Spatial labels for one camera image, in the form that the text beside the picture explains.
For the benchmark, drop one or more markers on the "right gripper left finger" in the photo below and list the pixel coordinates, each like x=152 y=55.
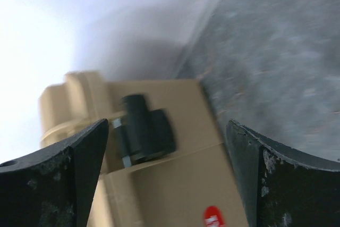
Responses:
x=55 y=185

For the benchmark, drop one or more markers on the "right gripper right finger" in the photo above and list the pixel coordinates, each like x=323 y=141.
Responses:
x=280 y=185

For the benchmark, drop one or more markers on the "tan plastic toolbox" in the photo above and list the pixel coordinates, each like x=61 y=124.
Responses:
x=193 y=186

